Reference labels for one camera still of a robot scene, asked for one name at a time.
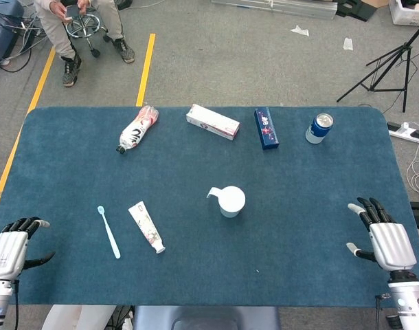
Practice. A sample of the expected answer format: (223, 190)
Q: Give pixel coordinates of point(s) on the white robot body cover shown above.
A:
(75, 318)

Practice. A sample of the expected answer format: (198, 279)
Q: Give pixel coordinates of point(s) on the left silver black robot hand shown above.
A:
(7, 251)

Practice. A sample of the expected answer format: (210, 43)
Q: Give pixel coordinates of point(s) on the white floral toothpaste tube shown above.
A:
(144, 223)

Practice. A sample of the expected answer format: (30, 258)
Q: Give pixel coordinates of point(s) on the dark blue carton box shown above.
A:
(266, 129)

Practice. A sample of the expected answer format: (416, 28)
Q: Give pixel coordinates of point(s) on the white power strip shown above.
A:
(402, 130)

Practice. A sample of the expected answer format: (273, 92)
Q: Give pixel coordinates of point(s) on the blue table mat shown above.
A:
(333, 172)

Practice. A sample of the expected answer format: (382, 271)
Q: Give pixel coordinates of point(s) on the smartphone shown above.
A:
(71, 12)

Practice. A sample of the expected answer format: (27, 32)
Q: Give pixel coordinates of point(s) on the white pink toothpaste box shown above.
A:
(213, 122)

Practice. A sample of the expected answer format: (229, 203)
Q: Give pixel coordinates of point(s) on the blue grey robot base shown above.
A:
(202, 316)

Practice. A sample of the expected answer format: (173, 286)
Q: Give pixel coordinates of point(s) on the white paper scrap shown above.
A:
(300, 31)
(348, 44)

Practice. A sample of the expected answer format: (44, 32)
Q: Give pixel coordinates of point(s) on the seated person in beige clothes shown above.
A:
(51, 27)

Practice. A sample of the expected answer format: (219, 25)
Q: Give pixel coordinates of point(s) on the plastic bottle with black cap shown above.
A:
(135, 132)

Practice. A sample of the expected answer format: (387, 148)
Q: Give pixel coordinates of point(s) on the aluminium profile beams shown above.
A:
(299, 8)

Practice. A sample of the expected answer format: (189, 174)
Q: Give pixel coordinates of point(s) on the black bracket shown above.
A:
(353, 10)

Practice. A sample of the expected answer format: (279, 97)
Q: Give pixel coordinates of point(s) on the yellow floor tape strip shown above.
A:
(146, 68)
(41, 82)

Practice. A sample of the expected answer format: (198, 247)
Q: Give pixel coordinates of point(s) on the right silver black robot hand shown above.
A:
(391, 244)

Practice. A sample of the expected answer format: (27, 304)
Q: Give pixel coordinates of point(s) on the light blue toothbrush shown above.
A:
(108, 230)

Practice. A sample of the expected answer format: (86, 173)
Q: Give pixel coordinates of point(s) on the dark blue machine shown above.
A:
(0, 38)

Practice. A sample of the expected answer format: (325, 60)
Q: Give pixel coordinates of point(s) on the white plastic bin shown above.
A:
(402, 15)

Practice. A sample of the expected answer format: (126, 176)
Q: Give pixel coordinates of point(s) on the blue white drink can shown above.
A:
(317, 132)

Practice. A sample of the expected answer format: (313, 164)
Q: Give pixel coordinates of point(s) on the black tripod stand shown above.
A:
(406, 79)

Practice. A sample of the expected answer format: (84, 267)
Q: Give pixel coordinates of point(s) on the chrome wheeled stool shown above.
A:
(95, 52)

